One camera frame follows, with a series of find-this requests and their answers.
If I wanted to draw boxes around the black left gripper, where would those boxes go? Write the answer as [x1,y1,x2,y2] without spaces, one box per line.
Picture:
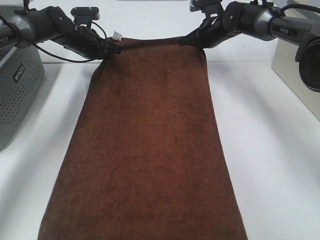
[50,26,121,60]

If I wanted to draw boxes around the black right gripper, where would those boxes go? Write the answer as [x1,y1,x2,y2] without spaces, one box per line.
[178,9,240,49]

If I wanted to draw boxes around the brown towel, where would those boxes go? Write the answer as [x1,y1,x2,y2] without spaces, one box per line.
[38,37,247,240]

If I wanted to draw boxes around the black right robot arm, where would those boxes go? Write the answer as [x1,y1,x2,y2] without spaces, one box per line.
[178,0,320,92]

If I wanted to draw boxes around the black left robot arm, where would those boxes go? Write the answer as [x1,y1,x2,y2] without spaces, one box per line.
[0,5,121,62]

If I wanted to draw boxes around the grey perforated plastic basket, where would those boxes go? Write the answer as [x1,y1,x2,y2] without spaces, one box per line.
[0,6,46,151]

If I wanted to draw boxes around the beige wooden box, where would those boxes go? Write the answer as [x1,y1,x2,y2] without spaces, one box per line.
[271,0,320,123]

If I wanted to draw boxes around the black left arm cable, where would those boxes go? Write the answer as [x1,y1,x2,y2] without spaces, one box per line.
[34,21,108,64]

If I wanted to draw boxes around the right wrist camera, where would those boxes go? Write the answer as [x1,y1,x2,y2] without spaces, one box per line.
[189,0,224,18]

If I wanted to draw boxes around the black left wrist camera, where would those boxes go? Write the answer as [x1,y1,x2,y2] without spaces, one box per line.
[70,6,100,29]

